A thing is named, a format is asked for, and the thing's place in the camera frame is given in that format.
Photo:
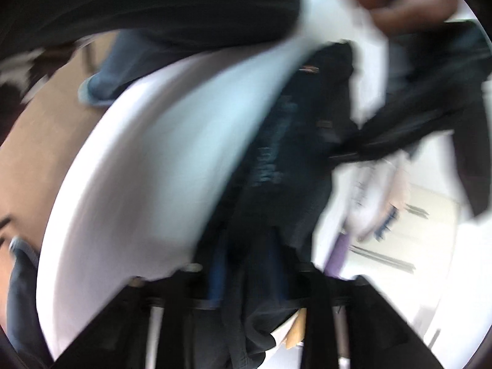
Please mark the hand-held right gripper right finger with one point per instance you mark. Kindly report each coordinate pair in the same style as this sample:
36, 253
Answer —
321, 315

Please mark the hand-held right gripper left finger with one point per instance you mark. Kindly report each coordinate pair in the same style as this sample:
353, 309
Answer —
180, 315

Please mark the black denim pants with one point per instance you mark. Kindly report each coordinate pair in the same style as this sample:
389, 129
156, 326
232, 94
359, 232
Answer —
284, 142

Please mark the person's left hand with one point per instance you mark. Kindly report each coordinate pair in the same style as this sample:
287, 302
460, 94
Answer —
403, 5

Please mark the purple pillow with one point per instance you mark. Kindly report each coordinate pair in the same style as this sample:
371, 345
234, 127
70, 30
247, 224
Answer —
337, 255

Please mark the cream wardrobe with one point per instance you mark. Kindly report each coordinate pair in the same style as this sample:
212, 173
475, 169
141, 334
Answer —
419, 230

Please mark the folded white duvet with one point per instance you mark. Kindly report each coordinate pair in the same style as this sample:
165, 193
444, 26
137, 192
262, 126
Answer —
374, 196

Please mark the white bed sheet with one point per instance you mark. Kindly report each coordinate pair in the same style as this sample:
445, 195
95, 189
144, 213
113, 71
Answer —
153, 169

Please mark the person's blue jeans leg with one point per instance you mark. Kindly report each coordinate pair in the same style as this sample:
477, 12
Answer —
115, 73
25, 296

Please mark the person's black top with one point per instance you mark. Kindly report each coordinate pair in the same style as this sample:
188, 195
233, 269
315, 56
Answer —
153, 4

